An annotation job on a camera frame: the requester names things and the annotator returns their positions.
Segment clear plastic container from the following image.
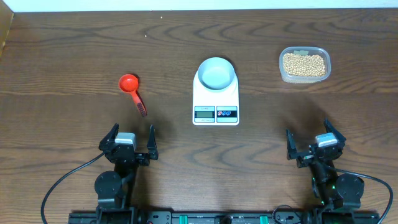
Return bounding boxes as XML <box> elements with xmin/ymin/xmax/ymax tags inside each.
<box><xmin>279</xmin><ymin>46</ymin><xmax>331</xmax><ymax>84</ymax></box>

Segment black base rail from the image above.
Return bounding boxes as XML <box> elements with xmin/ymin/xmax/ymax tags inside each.
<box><xmin>67</xmin><ymin>209</ymin><xmax>379</xmax><ymax>224</ymax></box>

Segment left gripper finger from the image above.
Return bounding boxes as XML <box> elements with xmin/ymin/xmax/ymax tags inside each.
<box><xmin>99</xmin><ymin>123</ymin><xmax>119</xmax><ymax>149</ymax></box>
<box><xmin>147</xmin><ymin>125</ymin><xmax>159</xmax><ymax>160</ymax></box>

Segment grey round bowl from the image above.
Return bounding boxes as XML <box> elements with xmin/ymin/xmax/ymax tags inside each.
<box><xmin>197</xmin><ymin>57</ymin><xmax>236</xmax><ymax>91</ymax></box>

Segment white digital kitchen scale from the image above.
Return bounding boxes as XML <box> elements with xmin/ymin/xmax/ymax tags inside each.
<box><xmin>192</xmin><ymin>70</ymin><xmax>239</xmax><ymax>126</ymax></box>

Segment cardboard panel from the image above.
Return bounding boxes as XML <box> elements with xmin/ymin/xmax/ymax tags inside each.
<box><xmin>0</xmin><ymin>0</ymin><xmax>14</xmax><ymax>55</ymax></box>

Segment red plastic measuring scoop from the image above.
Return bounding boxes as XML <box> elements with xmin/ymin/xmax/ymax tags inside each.
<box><xmin>119</xmin><ymin>73</ymin><xmax>147</xmax><ymax>117</ymax></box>

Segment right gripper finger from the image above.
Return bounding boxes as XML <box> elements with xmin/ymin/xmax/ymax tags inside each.
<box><xmin>323</xmin><ymin>119</ymin><xmax>346</xmax><ymax>144</ymax></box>
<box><xmin>286</xmin><ymin>129</ymin><xmax>297</xmax><ymax>160</ymax></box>

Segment soybeans in container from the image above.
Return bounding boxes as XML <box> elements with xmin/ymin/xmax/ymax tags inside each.
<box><xmin>282</xmin><ymin>53</ymin><xmax>326</xmax><ymax>77</ymax></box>

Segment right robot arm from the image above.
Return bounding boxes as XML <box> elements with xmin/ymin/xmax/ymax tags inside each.
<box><xmin>286</xmin><ymin>119</ymin><xmax>364</xmax><ymax>223</ymax></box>

